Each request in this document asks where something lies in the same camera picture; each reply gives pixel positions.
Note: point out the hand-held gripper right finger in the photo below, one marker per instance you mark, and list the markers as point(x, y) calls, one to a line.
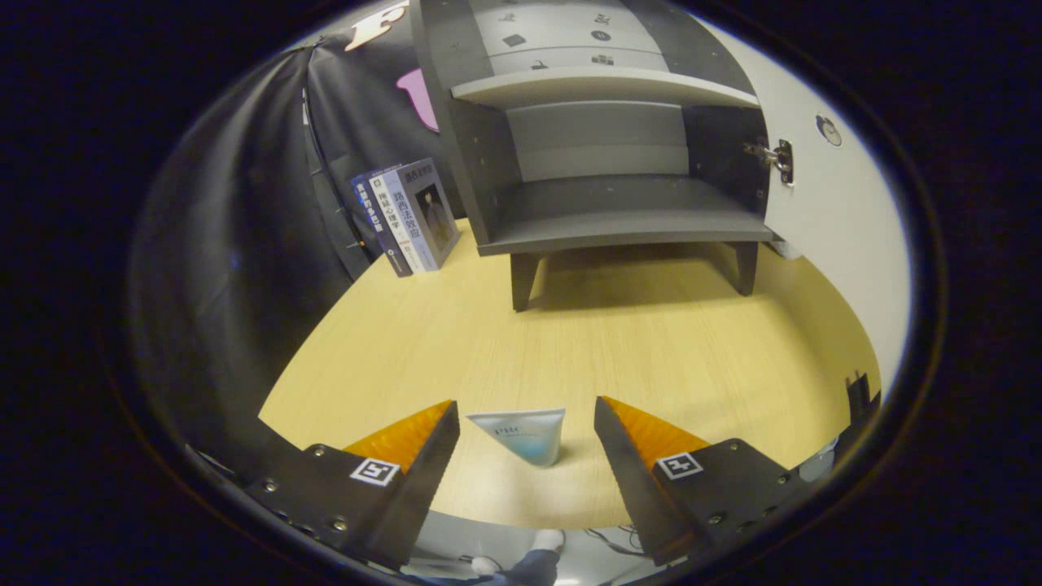
point(631, 480)

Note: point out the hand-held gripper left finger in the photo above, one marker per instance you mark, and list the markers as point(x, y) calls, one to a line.
point(419, 480)

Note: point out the white and blue tube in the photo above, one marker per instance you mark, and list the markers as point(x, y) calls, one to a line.
point(525, 435)

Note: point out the person's white shoe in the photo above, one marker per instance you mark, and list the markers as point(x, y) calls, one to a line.
point(549, 540)
point(486, 565)

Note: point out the person's leg in jeans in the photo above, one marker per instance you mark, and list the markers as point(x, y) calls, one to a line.
point(533, 568)

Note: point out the white book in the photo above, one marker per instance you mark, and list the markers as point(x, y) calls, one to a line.
point(400, 220)

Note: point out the dark grey cabinet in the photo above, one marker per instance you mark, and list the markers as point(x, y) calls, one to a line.
point(619, 212)

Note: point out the black backdrop cloth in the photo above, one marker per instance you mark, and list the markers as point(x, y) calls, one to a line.
point(228, 285)

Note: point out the metal door hinge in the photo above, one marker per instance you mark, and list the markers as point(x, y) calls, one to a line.
point(777, 159)

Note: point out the light grey cabinet shelf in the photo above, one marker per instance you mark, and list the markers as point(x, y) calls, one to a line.
point(602, 85)

